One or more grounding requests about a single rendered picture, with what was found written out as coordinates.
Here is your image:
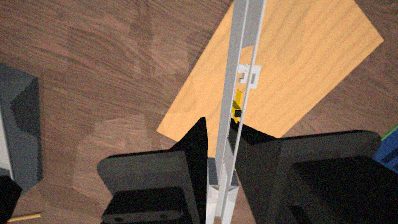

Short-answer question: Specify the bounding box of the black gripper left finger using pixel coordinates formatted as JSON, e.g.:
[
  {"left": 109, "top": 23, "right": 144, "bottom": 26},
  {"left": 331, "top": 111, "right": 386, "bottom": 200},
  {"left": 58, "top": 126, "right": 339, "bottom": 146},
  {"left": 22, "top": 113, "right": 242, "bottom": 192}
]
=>
[{"left": 97, "top": 117, "right": 208, "bottom": 224}]

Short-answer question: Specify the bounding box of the light wooden board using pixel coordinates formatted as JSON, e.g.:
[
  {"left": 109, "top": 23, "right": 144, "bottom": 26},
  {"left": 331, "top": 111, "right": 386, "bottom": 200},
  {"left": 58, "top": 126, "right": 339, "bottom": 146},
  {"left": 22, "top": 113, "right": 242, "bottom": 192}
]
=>
[{"left": 157, "top": 0, "right": 384, "bottom": 158}]

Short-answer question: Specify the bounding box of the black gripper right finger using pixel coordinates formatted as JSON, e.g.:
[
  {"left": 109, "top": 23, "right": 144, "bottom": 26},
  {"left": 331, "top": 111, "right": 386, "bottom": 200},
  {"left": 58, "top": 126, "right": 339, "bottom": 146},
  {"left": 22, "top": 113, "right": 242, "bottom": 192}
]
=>
[{"left": 234, "top": 124, "right": 381, "bottom": 224}]

